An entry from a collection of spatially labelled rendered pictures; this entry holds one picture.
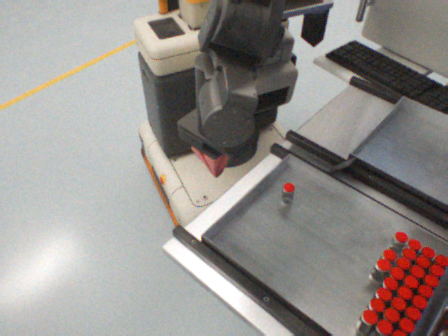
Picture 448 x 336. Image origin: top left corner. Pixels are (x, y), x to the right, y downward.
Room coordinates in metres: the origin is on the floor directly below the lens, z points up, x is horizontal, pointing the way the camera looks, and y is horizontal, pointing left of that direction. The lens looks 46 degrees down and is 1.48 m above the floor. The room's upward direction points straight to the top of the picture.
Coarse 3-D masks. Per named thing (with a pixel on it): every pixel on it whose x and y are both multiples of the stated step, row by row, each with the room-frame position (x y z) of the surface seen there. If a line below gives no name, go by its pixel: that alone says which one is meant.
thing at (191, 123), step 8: (192, 112) 0.45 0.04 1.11; (200, 112) 0.41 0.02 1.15; (184, 120) 0.44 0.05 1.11; (192, 120) 0.44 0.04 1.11; (200, 120) 0.41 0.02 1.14; (184, 128) 0.42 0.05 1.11; (192, 128) 0.42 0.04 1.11; (200, 128) 0.41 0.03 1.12; (200, 136) 0.40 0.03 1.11; (256, 136) 0.41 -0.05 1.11; (208, 144) 0.39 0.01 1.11; (240, 144) 0.39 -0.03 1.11; (248, 144) 0.39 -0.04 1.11; (224, 152) 0.37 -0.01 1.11; (232, 152) 0.37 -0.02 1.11; (232, 160) 0.37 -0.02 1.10
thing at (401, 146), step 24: (384, 120) 0.69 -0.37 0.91; (408, 120) 0.72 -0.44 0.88; (432, 120) 0.71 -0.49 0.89; (360, 144) 0.60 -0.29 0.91; (384, 144) 0.63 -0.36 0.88; (408, 144) 0.63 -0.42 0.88; (432, 144) 0.63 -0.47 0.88; (384, 168) 0.56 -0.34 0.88; (408, 168) 0.56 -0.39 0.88; (432, 168) 0.56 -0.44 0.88; (408, 192) 0.48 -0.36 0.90; (432, 192) 0.50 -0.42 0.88
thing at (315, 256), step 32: (288, 160) 0.57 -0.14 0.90; (256, 192) 0.49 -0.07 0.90; (320, 192) 0.50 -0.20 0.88; (352, 192) 0.47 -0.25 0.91; (224, 224) 0.42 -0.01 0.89; (256, 224) 0.42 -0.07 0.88; (288, 224) 0.42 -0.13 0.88; (320, 224) 0.42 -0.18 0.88; (352, 224) 0.42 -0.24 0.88; (384, 224) 0.42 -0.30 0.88; (416, 224) 0.40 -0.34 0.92; (224, 256) 0.34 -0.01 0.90; (256, 256) 0.36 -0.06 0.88; (288, 256) 0.36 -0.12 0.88; (320, 256) 0.36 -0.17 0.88; (352, 256) 0.36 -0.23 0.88; (288, 288) 0.30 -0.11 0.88; (320, 288) 0.30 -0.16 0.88; (352, 288) 0.30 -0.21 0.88; (320, 320) 0.24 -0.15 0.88; (352, 320) 0.24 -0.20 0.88
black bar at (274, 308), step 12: (180, 228) 0.40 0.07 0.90; (180, 240) 0.38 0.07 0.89; (192, 240) 0.38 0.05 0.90; (204, 252) 0.35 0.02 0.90; (216, 264) 0.33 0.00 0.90; (228, 264) 0.33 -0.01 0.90; (228, 276) 0.31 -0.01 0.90; (240, 276) 0.31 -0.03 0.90; (240, 288) 0.29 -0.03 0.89; (252, 288) 0.29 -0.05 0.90; (252, 300) 0.28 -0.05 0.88; (264, 300) 0.27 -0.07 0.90; (276, 312) 0.25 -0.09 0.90; (288, 312) 0.25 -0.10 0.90; (288, 324) 0.23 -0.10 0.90; (300, 324) 0.23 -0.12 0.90
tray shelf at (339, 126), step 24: (336, 96) 0.81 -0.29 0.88; (360, 96) 0.81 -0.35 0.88; (312, 120) 0.72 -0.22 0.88; (336, 120) 0.72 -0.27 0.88; (360, 120) 0.72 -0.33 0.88; (288, 144) 0.64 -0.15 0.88; (336, 144) 0.64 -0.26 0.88; (264, 168) 0.56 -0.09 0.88; (240, 192) 0.50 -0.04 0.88; (216, 216) 0.44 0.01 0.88; (408, 216) 0.44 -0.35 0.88; (192, 264) 0.34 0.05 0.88; (216, 288) 0.30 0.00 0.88; (240, 312) 0.26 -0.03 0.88; (264, 312) 0.26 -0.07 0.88; (432, 312) 0.26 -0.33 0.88
